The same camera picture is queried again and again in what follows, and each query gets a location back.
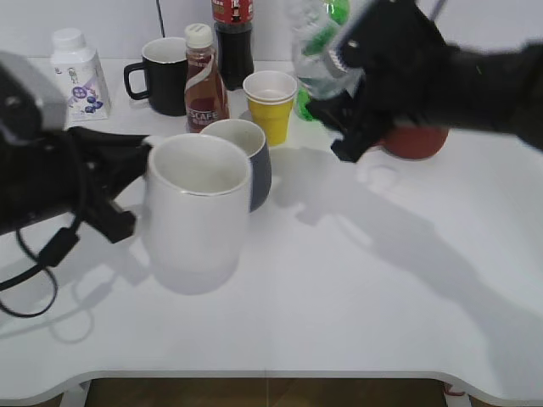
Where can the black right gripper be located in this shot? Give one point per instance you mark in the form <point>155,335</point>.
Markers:
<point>410,76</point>

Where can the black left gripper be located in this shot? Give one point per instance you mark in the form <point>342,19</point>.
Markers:
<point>42,174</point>

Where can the clear water bottle green label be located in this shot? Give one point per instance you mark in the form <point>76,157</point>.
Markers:
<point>354,75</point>

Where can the white mug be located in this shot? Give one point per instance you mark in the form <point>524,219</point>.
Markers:
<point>196,210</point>

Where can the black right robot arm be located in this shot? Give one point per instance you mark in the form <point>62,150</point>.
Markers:
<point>501,93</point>

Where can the dark grey mug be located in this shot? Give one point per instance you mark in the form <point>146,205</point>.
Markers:
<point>252,140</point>

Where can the black mug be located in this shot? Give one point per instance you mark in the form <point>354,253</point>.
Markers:
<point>165,68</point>

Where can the green soda bottle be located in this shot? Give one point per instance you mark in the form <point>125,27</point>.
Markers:
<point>312,30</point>

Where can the yellow paper cup stack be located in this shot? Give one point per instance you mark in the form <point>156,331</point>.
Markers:
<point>270,95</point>

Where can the white yogurt drink bottle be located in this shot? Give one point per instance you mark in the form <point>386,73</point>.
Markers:
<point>80,76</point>

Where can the Nescafe coffee bottle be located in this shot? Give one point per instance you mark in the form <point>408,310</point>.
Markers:
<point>205,94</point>

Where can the cola bottle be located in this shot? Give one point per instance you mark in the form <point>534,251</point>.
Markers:
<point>233,24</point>

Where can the white table leg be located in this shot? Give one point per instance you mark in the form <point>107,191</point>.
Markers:
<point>76,396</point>

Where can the red-white table leg fitting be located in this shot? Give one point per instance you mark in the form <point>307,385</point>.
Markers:
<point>455,397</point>

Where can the red handleless cup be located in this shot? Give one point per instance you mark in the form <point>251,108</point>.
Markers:
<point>415,142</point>

